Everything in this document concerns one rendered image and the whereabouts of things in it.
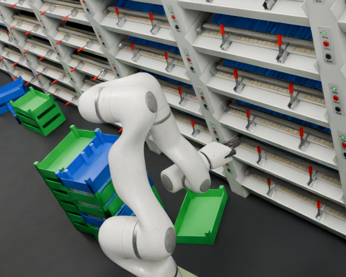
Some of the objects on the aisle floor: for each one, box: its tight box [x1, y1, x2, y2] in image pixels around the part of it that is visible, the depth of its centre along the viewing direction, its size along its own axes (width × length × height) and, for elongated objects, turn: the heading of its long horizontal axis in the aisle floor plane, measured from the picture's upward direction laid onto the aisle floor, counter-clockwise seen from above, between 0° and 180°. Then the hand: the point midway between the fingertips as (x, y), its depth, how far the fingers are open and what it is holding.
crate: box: [174, 185, 228, 245], centre depth 245 cm, size 30×20×8 cm
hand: (234, 142), depth 186 cm, fingers closed
